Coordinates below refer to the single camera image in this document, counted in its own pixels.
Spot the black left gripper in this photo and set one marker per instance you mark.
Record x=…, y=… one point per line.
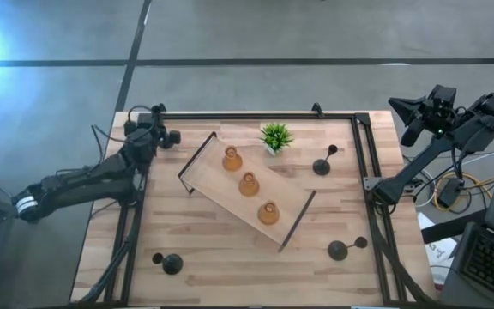
x=146, y=139

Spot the white paper sheet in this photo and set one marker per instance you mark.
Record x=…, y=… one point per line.
x=440, y=257

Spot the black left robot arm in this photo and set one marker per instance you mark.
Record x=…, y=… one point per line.
x=80, y=182

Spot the black bar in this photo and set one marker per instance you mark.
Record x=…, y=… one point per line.
x=453, y=227

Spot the short black candlestick holder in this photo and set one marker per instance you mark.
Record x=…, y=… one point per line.
x=172, y=264

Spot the green plant in white pot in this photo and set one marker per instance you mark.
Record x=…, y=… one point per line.
x=276, y=136

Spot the wooden shelf with black legs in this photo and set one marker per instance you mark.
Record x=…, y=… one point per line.
x=221, y=191

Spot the black power brick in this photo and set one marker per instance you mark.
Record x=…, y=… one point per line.
x=450, y=192

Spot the grey laptop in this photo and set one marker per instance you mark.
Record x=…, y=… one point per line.
x=491, y=262

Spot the amber ribbed glass candle holder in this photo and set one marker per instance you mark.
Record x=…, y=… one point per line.
x=268, y=213
x=232, y=159
x=248, y=185

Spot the black metal candlestick holder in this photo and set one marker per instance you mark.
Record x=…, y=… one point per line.
x=337, y=250
x=321, y=167

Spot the black aluminium table frame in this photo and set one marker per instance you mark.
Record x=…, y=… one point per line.
x=251, y=116

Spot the grey metal corner bracket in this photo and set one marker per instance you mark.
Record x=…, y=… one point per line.
x=369, y=183

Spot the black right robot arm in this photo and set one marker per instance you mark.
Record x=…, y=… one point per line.
x=418, y=167

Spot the tall black candlestick holder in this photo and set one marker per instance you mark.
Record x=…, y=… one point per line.
x=172, y=139

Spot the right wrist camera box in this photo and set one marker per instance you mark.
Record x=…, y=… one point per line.
x=444, y=94

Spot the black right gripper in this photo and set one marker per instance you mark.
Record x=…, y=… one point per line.
x=437, y=120

